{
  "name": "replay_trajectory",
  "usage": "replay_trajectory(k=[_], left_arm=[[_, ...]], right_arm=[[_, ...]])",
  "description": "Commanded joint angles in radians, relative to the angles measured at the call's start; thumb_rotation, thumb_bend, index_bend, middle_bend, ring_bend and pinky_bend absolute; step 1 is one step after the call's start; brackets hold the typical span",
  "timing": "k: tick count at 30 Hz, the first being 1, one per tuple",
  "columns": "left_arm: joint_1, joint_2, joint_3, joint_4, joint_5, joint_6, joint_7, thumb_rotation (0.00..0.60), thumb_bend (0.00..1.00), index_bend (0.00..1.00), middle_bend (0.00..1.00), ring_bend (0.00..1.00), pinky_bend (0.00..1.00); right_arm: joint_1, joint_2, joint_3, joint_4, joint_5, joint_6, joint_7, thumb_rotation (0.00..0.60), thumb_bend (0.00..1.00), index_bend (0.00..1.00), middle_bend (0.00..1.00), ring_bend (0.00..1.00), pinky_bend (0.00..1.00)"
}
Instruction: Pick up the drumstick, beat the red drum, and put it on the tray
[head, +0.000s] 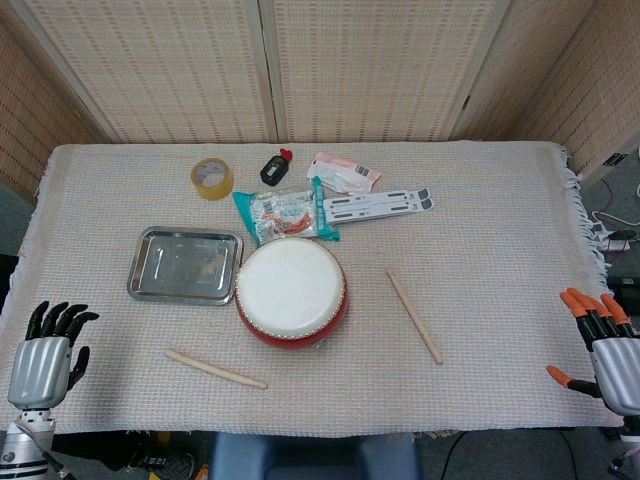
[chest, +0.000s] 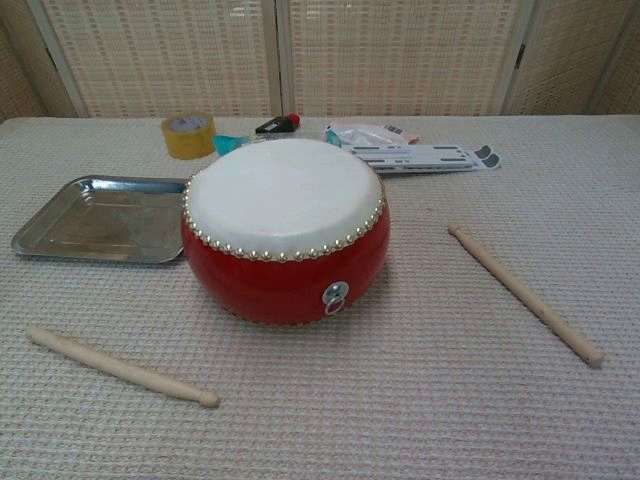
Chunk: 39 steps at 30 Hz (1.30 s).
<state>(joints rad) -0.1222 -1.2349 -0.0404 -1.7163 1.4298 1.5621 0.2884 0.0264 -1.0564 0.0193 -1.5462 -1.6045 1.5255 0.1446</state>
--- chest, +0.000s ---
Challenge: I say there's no wooden drumstick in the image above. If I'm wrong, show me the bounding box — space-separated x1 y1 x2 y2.
25 326 221 409
447 223 606 370

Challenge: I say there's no red drum with white skin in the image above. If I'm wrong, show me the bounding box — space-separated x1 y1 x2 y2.
180 138 393 328

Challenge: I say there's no clear plastic packet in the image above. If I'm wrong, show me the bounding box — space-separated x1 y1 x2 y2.
322 118 421 149

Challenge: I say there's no black red marker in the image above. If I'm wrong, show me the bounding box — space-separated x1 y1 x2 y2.
254 113 303 135

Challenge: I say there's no teal snack packet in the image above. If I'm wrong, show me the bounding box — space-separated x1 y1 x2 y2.
212 132 252 155

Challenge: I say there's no white folding stand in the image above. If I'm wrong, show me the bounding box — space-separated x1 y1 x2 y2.
344 142 503 177

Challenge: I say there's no white woven tablecloth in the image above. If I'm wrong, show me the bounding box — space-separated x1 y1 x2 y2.
0 115 640 480

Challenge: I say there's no yellow packing tape roll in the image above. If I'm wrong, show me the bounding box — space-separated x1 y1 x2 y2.
160 111 217 161

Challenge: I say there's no stainless steel tray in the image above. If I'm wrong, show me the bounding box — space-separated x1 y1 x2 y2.
10 174 189 265

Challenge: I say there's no woven folding screen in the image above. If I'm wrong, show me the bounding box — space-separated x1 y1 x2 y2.
0 0 640 120

